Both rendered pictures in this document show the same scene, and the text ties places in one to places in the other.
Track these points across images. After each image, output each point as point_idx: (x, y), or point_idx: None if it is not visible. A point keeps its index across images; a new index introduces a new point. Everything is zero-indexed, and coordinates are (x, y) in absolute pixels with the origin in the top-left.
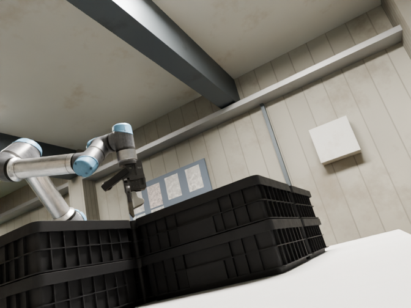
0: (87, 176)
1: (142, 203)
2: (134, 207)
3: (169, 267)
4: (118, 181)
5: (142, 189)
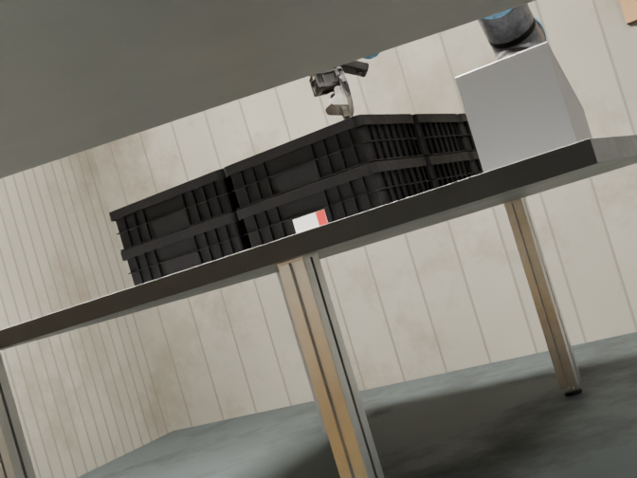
0: (373, 57)
1: (329, 115)
2: (340, 115)
3: None
4: (345, 68)
5: (320, 93)
